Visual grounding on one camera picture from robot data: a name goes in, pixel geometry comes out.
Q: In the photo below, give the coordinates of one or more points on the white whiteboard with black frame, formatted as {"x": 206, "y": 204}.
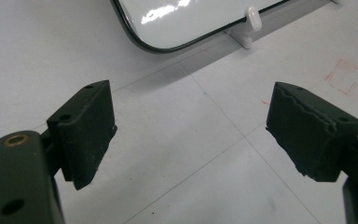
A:
{"x": 192, "y": 21}

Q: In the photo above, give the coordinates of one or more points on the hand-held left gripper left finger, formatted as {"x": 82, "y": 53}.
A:
{"x": 85, "y": 133}

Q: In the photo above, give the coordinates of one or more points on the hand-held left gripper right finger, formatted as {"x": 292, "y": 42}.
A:
{"x": 304, "y": 137}

